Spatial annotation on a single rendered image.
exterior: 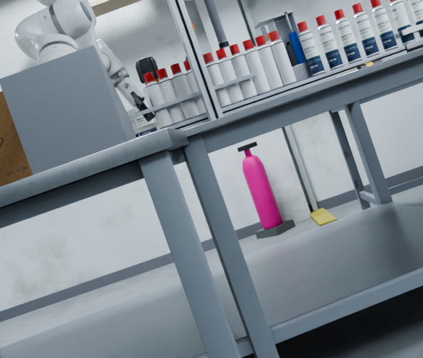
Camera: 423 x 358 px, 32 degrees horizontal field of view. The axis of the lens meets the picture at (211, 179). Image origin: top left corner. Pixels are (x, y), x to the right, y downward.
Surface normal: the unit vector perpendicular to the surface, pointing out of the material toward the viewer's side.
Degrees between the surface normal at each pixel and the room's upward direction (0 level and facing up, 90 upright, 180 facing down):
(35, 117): 90
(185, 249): 90
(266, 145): 90
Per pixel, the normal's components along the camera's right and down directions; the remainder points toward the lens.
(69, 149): -0.03, 0.06
